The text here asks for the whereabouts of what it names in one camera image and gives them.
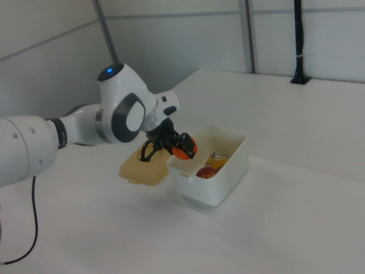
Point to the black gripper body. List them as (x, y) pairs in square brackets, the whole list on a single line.
[(162, 131)]

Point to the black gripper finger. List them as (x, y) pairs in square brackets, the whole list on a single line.
[(174, 141), (190, 145)]

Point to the orange mandarin fruit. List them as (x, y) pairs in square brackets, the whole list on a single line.
[(180, 154)]

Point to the red yellow apple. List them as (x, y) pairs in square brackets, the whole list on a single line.
[(206, 172)]

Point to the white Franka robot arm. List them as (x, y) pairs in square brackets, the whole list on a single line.
[(119, 94)]

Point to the white plastic container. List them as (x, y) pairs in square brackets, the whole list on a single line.
[(205, 191)]

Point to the beige plastic lid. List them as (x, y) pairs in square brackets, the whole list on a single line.
[(148, 172)]

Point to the slanted grey metal rod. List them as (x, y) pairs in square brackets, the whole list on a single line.
[(107, 31)]

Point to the black pole with base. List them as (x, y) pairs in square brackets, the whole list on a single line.
[(299, 42)]

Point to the grey partition post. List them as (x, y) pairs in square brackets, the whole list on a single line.
[(248, 34)]

